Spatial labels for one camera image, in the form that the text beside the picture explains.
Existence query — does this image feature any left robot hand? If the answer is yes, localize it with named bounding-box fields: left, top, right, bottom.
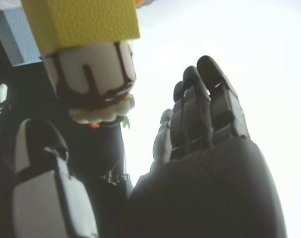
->
left=6, top=56, right=290, bottom=238

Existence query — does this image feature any chocolate drip toy cake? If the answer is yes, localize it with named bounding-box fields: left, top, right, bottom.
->
left=42, top=41, right=137, bottom=128

